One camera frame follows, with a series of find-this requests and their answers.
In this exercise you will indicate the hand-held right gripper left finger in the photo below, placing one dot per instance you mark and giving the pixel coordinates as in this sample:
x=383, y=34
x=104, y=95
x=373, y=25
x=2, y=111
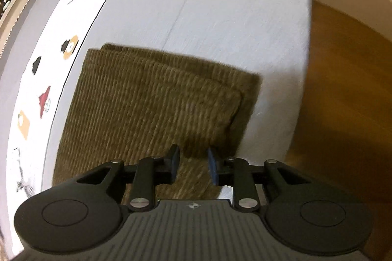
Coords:
x=174, y=164

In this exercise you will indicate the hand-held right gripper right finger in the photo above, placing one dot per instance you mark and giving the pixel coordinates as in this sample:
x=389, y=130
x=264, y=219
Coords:
x=213, y=167

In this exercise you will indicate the grey printed bed sheet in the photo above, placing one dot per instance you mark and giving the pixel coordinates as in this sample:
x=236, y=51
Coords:
x=229, y=3

